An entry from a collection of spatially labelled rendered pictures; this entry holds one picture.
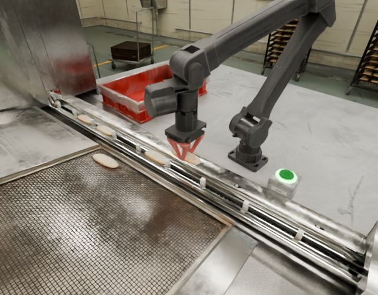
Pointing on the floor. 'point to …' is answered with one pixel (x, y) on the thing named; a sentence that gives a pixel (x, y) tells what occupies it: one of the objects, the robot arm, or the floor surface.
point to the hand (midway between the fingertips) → (186, 154)
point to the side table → (296, 144)
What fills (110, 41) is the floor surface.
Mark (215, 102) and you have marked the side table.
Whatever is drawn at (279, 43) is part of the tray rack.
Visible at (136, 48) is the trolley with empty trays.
